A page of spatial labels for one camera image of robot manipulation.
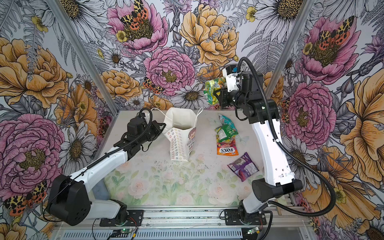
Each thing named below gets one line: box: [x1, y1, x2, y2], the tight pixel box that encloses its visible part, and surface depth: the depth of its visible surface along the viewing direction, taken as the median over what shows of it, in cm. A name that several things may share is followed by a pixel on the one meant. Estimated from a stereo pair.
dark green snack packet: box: [216, 124, 239, 142], surface depth 102 cm
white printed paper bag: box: [163, 107, 204, 162], surface depth 88 cm
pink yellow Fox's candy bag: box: [216, 134, 239, 156], surface depth 100 cm
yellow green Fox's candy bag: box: [203, 77, 227, 106], surface depth 64 cm
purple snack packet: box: [227, 152, 260, 182], surface depth 91 cm
